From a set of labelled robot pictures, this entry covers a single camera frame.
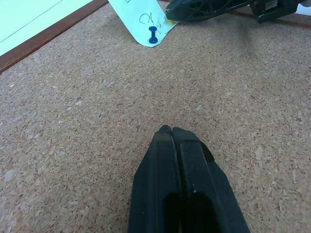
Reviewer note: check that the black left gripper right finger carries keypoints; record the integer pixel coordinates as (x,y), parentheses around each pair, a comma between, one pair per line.
(206,189)

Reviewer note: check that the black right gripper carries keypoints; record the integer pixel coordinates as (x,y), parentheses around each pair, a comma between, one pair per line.
(274,11)

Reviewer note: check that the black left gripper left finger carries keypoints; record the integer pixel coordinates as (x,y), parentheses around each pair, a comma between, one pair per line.
(155,184)

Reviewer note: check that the yellow pushpin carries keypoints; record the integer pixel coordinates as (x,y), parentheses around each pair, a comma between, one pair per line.
(170,22)

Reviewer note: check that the green paper note with writing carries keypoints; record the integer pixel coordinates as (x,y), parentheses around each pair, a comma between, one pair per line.
(136,17)

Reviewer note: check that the blue pushpin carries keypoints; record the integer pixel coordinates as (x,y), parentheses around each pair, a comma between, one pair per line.
(153,36)

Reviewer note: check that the cork board with wooden frame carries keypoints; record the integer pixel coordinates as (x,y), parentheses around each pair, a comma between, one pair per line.
(97,121)

